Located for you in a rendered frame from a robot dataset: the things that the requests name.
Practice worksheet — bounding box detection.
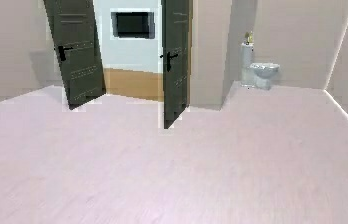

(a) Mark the black door handle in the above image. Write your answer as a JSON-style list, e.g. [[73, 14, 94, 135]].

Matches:
[[159, 51, 180, 73], [55, 45, 74, 63]]

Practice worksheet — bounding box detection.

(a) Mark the white toilet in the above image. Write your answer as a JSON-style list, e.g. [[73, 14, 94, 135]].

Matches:
[[240, 42, 281, 91]]

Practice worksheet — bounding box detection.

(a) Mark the dark green room door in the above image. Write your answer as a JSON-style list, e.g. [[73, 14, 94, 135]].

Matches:
[[43, 0, 107, 111], [160, 0, 191, 130]]

